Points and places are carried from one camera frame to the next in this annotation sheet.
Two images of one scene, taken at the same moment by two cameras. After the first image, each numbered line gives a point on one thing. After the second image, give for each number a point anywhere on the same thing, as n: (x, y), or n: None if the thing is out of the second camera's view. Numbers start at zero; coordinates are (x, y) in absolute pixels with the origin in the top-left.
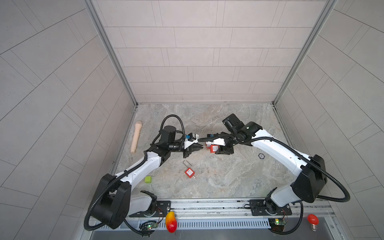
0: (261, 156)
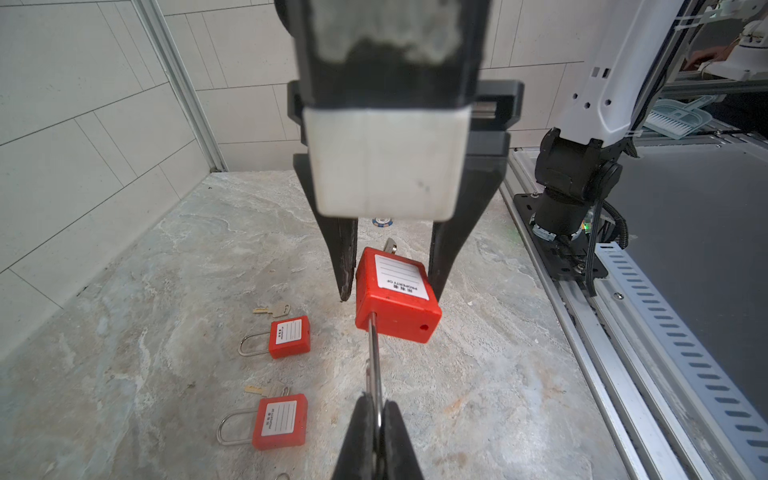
0: (382, 222)
